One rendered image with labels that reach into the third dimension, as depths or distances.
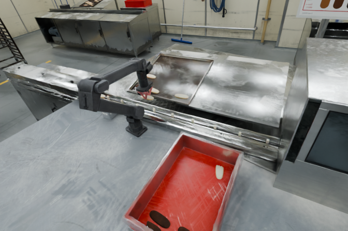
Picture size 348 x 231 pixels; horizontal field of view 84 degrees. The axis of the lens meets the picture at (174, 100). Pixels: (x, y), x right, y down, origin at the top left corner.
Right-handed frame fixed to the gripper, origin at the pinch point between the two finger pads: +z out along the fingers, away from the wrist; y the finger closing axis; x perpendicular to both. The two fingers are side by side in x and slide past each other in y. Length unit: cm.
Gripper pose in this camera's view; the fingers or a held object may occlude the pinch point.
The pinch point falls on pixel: (147, 96)
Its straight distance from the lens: 128.6
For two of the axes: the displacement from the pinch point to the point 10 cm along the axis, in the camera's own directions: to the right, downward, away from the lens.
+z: 1.1, 7.7, 6.2
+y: 4.6, -6.0, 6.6
